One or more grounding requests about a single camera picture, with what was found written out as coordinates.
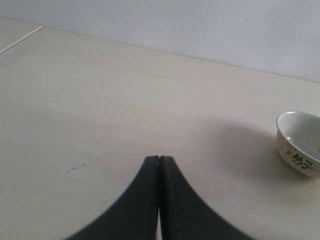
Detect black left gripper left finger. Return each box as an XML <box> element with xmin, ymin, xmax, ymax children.
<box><xmin>68</xmin><ymin>156</ymin><xmax>159</xmax><ymax>240</ymax></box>

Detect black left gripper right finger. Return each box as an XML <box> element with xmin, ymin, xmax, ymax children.
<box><xmin>158</xmin><ymin>156</ymin><xmax>252</xmax><ymax>240</ymax></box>

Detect white ceramic bowl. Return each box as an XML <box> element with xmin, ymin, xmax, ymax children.
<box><xmin>276</xmin><ymin>111</ymin><xmax>320</xmax><ymax>179</ymax></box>

